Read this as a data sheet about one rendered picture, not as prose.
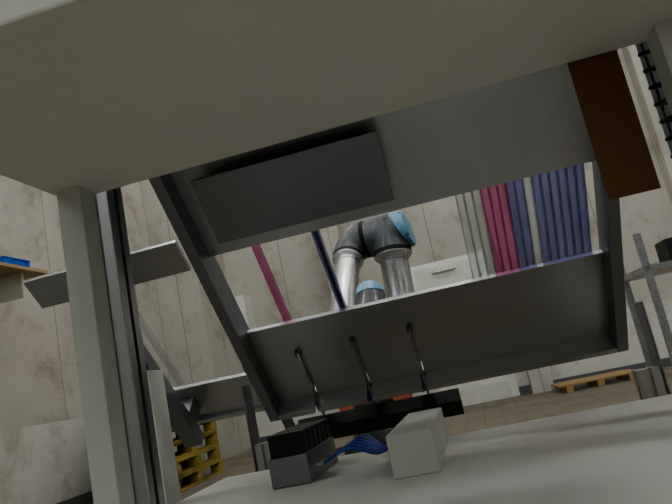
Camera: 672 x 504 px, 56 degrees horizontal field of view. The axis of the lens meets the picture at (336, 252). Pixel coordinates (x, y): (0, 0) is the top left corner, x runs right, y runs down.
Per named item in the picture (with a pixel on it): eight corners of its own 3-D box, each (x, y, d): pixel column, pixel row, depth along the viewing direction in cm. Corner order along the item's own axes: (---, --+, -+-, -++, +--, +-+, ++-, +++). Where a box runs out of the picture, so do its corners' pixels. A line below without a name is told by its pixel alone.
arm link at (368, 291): (390, 298, 164) (378, 273, 159) (393, 324, 154) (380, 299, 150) (362, 307, 165) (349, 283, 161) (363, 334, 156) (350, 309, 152)
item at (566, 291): (279, 406, 128) (280, 395, 131) (612, 338, 117) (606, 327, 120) (245, 337, 118) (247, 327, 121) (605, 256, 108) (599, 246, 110)
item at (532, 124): (206, 269, 107) (211, 252, 111) (603, 170, 96) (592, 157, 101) (116, 86, 90) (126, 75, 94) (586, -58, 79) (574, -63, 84)
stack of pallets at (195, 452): (157, 484, 723) (146, 404, 740) (226, 471, 709) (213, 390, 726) (94, 510, 602) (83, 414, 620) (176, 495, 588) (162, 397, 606)
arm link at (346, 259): (327, 223, 198) (310, 344, 162) (359, 213, 195) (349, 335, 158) (342, 249, 205) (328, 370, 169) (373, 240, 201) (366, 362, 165)
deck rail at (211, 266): (270, 422, 127) (273, 399, 132) (279, 420, 127) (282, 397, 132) (103, 90, 90) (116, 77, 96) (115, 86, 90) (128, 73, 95)
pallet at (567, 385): (631, 375, 849) (629, 368, 851) (645, 377, 779) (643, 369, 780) (552, 390, 868) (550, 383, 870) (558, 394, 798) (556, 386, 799)
